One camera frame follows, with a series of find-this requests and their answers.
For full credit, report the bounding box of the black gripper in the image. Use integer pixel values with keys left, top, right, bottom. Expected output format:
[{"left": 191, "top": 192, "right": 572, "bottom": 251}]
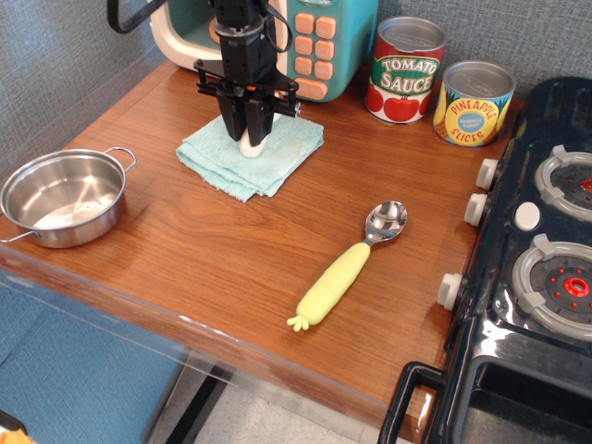
[{"left": 194, "top": 25, "right": 301, "bottom": 146}]

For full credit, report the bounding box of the white plush mushroom brown cap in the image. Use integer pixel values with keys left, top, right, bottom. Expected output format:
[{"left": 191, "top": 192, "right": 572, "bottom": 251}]
[{"left": 239, "top": 90, "right": 284, "bottom": 159}]

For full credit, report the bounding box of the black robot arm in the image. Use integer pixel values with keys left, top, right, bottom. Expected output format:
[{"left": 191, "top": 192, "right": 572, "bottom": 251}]
[{"left": 194, "top": 1, "right": 300, "bottom": 147}]

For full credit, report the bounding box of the light blue folded napkin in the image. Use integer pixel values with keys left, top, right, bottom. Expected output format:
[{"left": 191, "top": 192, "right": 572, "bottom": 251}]
[{"left": 177, "top": 116, "right": 324, "bottom": 203}]

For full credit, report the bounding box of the teal toy microwave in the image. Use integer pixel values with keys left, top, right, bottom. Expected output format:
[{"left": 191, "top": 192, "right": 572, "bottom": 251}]
[{"left": 151, "top": 0, "right": 378, "bottom": 103}]

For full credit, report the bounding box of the tomato sauce can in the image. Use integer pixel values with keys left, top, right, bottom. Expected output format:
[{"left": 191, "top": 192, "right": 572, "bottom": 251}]
[{"left": 365, "top": 16, "right": 447, "bottom": 124}]

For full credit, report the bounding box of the stainless steel pot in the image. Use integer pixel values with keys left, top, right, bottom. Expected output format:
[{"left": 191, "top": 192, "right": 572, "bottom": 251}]
[{"left": 1, "top": 147, "right": 137, "bottom": 249}]

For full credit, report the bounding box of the pineapple slices can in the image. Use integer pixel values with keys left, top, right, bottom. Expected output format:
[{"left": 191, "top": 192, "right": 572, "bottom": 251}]
[{"left": 433, "top": 60, "right": 516, "bottom": 147}]

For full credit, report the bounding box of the black toy stove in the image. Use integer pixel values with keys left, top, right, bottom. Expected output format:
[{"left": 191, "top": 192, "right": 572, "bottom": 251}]
[{"left": 379, "top": 77, "right": 591, "bottom": 443}]

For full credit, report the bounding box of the orange object at corner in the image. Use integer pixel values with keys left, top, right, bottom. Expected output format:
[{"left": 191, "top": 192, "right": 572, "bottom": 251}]
[{"left": 0, "top": 411, "right": 36, "bottom": 444}]

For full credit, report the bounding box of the black cable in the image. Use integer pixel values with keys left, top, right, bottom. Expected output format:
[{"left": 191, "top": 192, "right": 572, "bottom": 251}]
[{"left": 106, "top": 0, "right": 170, "bottom": 35}]

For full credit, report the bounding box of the spoon with yellow-green handle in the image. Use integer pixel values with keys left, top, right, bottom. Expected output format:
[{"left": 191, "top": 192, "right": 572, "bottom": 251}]
[{"left": 287, "top": 201, "right": 408, "bottom": 332}]

